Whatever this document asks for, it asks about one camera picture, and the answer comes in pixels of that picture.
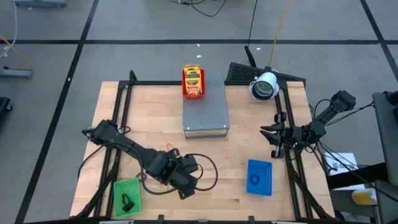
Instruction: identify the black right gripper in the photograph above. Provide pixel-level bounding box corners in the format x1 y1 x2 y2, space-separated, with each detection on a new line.
259 111 302 159

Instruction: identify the black binder clip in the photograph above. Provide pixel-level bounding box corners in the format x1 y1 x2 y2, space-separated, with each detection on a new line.
121 193 136 213

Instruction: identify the red plastic basket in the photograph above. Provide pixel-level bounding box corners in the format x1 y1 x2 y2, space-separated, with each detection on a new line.
181 68 206 100

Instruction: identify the grey side desk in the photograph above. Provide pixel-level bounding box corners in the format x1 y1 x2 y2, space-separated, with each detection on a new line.
372 91 398 224

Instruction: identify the blue plastic basket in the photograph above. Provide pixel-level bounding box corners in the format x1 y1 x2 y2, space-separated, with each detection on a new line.
246 159 273 197

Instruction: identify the grey perforated metal shelf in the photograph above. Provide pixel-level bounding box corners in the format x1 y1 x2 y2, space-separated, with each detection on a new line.
182 73 230 140

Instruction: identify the black perforated panel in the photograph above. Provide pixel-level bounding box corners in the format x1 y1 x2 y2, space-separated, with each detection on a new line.
225 62 307 85

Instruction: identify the green plastic basket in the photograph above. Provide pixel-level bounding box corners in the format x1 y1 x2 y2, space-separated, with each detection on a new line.
113 177 142 218

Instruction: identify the white printed cardboard box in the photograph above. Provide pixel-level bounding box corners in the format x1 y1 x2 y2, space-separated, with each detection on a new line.
323 152 360 177

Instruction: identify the black side beam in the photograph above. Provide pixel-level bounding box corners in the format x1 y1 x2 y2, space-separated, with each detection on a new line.
326 161 389 190

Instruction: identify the yellow round object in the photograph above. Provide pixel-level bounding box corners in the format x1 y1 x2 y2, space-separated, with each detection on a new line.
351 189 377 205

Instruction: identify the black floor object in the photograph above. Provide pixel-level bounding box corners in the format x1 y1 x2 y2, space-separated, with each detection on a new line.
0 96 13 125

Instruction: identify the grey floor box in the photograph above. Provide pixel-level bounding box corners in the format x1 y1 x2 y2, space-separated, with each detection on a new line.
0 67 34 80

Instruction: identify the grey flat floor object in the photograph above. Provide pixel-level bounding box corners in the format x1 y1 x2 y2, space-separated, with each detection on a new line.
12 0 68 7

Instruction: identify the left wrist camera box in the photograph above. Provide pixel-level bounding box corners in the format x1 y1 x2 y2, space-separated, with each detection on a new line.
177 154 200 174

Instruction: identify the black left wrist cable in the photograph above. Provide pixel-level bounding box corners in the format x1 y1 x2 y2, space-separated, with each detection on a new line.
186 153 218 191

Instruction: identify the black hanging cable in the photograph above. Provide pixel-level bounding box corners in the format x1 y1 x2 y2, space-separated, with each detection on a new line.
244 0 259 68

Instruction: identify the black left base cable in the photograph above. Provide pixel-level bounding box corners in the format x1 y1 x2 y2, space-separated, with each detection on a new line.
77 144 106 180

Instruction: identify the yellow hanging cable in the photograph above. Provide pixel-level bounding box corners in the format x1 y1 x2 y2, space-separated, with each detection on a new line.
267 0 292 68

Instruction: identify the black aluminium table frame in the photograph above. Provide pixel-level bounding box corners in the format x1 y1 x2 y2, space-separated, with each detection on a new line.
71 70 335 220

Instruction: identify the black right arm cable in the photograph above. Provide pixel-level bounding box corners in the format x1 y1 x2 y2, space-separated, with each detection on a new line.
309 99 398 203

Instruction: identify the black floor cable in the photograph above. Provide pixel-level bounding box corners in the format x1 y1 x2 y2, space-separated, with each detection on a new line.
169 0 226 18

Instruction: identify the yellow floor cable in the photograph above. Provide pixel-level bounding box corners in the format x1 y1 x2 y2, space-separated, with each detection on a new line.
0 34 34 70

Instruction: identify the white floor cable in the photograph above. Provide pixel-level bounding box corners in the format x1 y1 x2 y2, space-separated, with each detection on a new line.
0 0 18 60

